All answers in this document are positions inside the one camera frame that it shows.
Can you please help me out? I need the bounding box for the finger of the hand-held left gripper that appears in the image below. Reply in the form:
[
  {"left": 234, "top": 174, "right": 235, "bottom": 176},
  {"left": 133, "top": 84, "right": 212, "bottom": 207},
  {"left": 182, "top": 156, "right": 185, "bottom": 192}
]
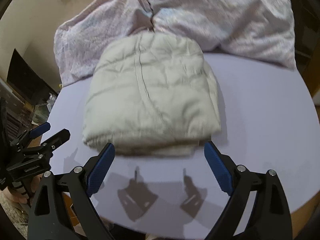
[
  {"left": 20, "top": 128, "right": 71, "bottom": 160},
  {"left": 11, "top": 122, "right": 52, "bottom": 145}
]

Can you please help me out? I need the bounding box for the bed with lavender sheet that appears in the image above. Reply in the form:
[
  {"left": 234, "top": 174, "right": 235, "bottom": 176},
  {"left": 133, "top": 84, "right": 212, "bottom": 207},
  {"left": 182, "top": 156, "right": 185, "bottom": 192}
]
[{"left": 40, "top": 51, "right": 315, "bottom": 235}]

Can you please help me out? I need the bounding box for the pink floral quilt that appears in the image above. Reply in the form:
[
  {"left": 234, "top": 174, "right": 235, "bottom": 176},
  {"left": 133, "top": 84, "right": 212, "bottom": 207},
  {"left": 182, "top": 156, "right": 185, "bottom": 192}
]
[{"left": 54, "top": 0, "right": 297, "bottom": 87}]

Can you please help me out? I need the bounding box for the black television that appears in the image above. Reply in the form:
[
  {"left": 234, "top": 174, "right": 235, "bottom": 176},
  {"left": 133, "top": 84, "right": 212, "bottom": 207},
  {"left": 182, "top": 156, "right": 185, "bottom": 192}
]
[{"left": 7, "top": 49, "right": 59, "bottom": 104}]

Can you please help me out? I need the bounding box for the dark glass door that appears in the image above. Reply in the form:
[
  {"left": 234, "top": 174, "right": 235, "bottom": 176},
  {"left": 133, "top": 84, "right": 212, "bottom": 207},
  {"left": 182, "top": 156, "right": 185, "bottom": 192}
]
[{"left": 287, "top": 0, "right": 320, "bottom": 98}]

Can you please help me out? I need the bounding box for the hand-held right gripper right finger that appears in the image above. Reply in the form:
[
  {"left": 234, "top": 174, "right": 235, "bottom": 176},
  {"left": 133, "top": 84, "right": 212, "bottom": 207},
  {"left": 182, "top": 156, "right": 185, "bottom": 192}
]
[{"left": 204, "top": 141, "right": 293, "bottom": 240}]

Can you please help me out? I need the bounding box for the beige puffer jacket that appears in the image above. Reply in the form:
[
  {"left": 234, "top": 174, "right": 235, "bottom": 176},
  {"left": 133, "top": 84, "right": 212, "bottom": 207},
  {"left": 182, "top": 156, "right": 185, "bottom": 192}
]
[{"left": 82, "top": 33, "right": 222, "bottom": 157}]

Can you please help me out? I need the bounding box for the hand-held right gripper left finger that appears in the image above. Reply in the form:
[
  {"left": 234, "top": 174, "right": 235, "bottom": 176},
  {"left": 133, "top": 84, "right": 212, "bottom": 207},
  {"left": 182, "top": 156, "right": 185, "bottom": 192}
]
[{"left": 27, "top": 142, "right": 116, "bottom": 240}]

